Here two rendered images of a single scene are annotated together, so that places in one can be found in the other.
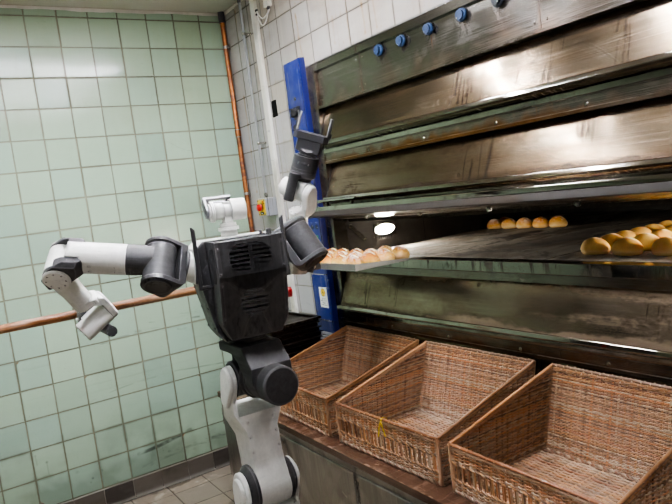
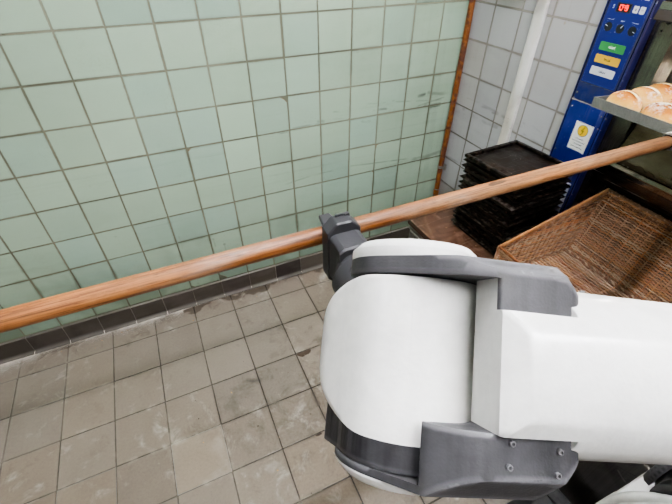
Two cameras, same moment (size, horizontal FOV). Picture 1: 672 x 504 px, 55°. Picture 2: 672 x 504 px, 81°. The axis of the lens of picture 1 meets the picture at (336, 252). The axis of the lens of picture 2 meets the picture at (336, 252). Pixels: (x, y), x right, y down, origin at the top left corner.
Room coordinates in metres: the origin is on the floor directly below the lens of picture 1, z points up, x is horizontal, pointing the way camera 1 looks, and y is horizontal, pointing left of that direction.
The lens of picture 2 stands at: (1.70, 0.81, 1.59)
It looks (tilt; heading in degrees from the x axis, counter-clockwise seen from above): 40 degrees down; 8
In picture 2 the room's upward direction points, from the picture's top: straight up
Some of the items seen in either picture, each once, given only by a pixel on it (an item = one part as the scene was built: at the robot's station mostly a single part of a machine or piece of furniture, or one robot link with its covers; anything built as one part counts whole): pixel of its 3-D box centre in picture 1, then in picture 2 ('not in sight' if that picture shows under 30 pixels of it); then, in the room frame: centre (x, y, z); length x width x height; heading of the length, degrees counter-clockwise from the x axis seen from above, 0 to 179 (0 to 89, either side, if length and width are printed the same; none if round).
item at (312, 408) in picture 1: (339, 374); (613, 280); (2.72, 0.05, 0.72); 0.56 x 0.49 x 0.28; 31
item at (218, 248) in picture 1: (241, 280); not in sight; (1.93, 0.29, 1.27); 0.34 x 0.30 x 0.36; 113
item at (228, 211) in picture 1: (228, 213); not in sight; (1.99, 0.31, 1.47); 0.10 x 0.07 x 0.09; 113
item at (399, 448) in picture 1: (432, 402); not in sight; (2.21, -0.27, 0.72); 0.56 x 0.49 x 0.28; 33
